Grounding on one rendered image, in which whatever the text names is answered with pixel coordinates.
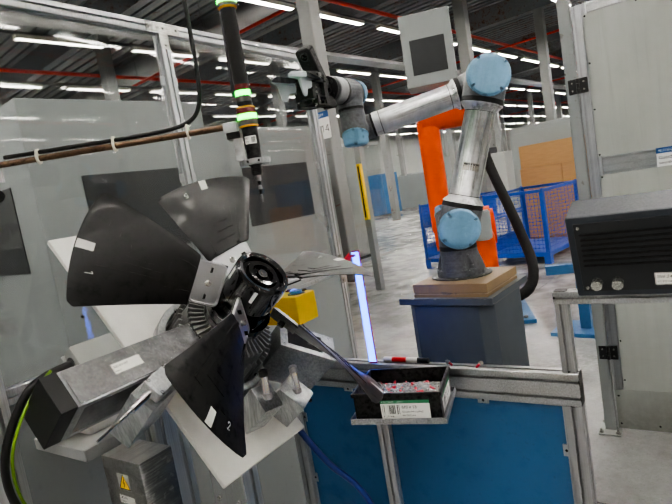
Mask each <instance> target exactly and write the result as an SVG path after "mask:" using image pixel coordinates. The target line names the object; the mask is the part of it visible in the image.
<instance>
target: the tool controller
mask: <svg viewBox="0 0 672 504"><path fill-rule="evenodd" d="M565 225H566V231H567V236H568V242H569V247H570V253H571V258H572V264H573V269H574V275H575V280H576V286H577V292H578V294H579V296H594V295H633V294H671V293H672V189H668V190H660V191H651V192H643V193H635V194H626V195H618V196H610V197H602V198H593V199H585V200H577V201H573V202H572V203H571V206H570V208H569V210H568V213H567V215H566V218H565Z"/></svg>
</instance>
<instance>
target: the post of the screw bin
mask: <svg viewBox="0 0 672 504"><path fill-rule="evenodd" d="M377 430H378V436H379V442H380V448H381V454H382V460H383V466H384V472H385V478H386V484H387V490H388V496H389V502H390V504H404V500H403V494H402V488H401V482H400V476H399V470H398V464H397V457H396V451H395V445H394V439H393V433H392V427H391V424H388V425H377Z"/></svg>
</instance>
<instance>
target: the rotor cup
mask: <svg viewBox="0 0 672 504"><path fill-rule="evenodd" d="M234 267H235V271H234V272H233V274H232V275H231V277H230V279H229V275H230V273H231V272H232V270H233V269H234ZM259 270H264V271H266V272H267V277H262V276H260V275H259V273H258V271H259ZM287 286H288V278H287V275H286V273H285V271H284V270H283V269H282V267H281V266H280V265H279V264H278V263H277V262H275V261H274V260H273V259H271V258H269V257H268V256H266V255H263V254H260V253H255V252H248V253H245V254H243V255H241V256H240V257H239V258H238V259H237V261H236V262H235V264H234V265H233V267H232V269H231V270H230V272H229V273H228V275H227V277H226V278H225V281H224V284H223V288H222V291H221V294H220V298H219V301H218V304H217V306H216V307H211V306H207V309H208V312H209V314H210V316H211V317H212V319H213V320H214V321H215V322H216V323H217V324H218V323H220V322H221V321H222V320H223V319H224V318H226V317H227V316H228V315H229V314H230V313H231V310H232V307H233V304H234V301H235V298H236V296H238V297H239V298H240V299H241V301H242V304H243V307H244V311H245V314H246V317H247V320H248V323H249V328H250V330H249V335H248V337H253V336H257V335H259V334H260V333H262V332H263V331H264V329H265V328H266V327H267V325H268V324H269V321H270V312H271V310H272V309H273V308H274V306H275V305H276V303H277V302H278V300H279V299H280V298H281V296H282V295H283V294H284V292H285V291H286V289H287ZM254 293H257V294H258V295H257V296H256V298H255V299H254V300H253V302H252V303H249V300H250V299H251V297H252V296H253V294H254Z"/></svg>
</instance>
